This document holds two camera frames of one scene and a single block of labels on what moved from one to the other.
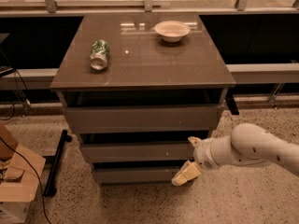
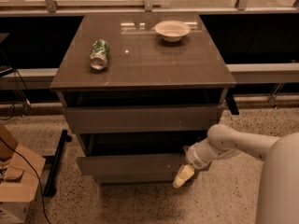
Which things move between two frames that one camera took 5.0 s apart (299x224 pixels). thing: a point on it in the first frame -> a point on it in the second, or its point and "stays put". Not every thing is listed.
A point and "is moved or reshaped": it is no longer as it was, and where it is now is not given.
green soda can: [99, 53] stays put
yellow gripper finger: [194, 140] -> [186, 147]
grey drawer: [145, 152] is moved or reshaped
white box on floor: [14, 212] stays put
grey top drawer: [145, 119] stays put
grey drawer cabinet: [140, 90] stays put
